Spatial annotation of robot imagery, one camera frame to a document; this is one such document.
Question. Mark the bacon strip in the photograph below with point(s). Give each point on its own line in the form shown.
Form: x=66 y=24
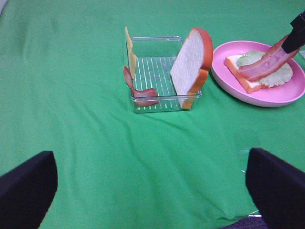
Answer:
x=144 y=94
x=272 y=61

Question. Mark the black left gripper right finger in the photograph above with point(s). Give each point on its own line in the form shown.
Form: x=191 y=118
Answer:
x=277 y=190

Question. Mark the pink plate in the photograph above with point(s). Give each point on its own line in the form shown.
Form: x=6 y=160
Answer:
x=272 y=97

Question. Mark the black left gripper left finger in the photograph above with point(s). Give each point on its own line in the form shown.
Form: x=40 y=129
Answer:
x=27 y=192

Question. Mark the clear plastic container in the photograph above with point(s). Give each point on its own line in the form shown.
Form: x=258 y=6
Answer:
x=302 y=52
x=155 y=57

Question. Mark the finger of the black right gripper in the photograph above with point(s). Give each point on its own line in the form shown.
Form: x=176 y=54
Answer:
x=296 y=38

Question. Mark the clear left plastic container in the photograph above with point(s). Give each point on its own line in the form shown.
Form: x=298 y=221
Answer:
x=155 y=57

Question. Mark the bread slice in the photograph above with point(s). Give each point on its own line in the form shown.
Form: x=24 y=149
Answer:
x=191 y=67
x=231 y=63

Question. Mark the green lettuce leaf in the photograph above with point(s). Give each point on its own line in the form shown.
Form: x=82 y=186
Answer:
x=280 y=77

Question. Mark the clear right plastic container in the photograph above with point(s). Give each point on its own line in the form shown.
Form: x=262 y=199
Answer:
x=302 y=52

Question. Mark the green tablecloth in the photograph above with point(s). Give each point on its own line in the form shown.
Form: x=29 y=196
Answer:
x=62 y=89

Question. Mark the yellow cheese slice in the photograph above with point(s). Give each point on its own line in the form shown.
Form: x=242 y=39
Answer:
x=131 y=56

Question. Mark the clear tape strip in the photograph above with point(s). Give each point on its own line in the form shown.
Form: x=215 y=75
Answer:
x=243 y=150

